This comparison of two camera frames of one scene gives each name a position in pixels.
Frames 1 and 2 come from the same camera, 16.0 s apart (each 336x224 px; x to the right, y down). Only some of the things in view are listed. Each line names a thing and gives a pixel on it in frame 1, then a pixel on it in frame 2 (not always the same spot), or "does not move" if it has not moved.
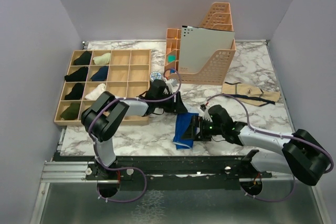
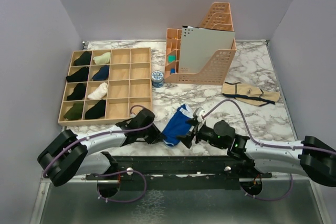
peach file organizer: (218, 16) does not move
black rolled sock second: (80, 75) does not move
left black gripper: (180, 108) -> (156, 136)
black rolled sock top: (84, 59) does not move
